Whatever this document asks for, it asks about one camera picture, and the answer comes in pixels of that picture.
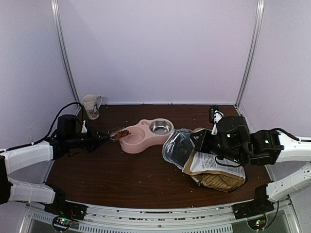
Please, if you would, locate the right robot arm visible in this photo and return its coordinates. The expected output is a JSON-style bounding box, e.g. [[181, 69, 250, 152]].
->
[[190, 116, 311, 215]]

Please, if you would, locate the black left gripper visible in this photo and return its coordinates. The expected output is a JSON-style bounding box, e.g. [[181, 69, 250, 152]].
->
[[66, 124, 110, 152]]

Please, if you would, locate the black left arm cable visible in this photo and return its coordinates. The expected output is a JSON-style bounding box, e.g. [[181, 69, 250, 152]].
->
[[0, 102, 83, 153]]

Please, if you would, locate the front aluminium frame rail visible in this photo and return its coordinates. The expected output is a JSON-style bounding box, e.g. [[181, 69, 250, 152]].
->
[[21, 191, 299, 233]]

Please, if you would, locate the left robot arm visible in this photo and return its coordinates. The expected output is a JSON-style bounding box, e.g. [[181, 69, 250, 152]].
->
[[0, 115, 110, 216]]

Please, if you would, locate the white patterned ceramic mug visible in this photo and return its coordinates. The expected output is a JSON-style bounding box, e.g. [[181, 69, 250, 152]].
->
[[82, 94, 102, 120]]

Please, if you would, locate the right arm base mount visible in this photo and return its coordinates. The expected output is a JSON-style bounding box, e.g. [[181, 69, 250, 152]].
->
[[232, 200, 274, 231]]

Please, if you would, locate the brown dog food kibble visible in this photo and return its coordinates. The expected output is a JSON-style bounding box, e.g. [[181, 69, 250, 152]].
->
[[111, 130, 131, 140]]

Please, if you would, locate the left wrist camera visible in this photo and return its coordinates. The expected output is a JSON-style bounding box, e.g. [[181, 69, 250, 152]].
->
[[81, 120, 87, 133]]

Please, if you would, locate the aluminium post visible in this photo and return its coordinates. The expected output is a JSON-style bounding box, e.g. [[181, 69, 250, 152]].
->
[[51, 0, 80, 102], [235, 0, 265, 109]]

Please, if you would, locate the right rear aluminium post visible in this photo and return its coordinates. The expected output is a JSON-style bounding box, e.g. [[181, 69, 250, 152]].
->
[[235, 0, 265, 109]]

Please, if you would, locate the pink double pet bowl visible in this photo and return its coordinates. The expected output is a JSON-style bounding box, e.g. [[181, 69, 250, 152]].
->
[[120, 118, 174, 154]]

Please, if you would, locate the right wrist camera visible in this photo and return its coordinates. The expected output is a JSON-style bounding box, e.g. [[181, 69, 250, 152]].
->
[[209, 105, 224, 135]]

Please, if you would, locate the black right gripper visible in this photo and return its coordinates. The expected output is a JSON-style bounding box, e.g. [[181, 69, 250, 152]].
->
[[190, 129, 245, 165]]

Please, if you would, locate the left rear aluminium post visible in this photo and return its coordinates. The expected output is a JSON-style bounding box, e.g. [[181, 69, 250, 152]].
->
[[51, 0, 80, 102]]

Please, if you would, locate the dog food bag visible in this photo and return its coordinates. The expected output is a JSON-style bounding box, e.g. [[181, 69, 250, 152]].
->
[[162, 129, 246, 193]]

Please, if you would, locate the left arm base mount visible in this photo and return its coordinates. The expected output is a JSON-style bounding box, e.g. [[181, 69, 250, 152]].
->
[[43, 185, 87, 233]]

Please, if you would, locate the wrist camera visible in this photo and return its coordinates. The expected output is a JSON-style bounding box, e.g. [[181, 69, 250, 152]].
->
[[81, 120, 87, 133], [209, 105, 224, 135]]

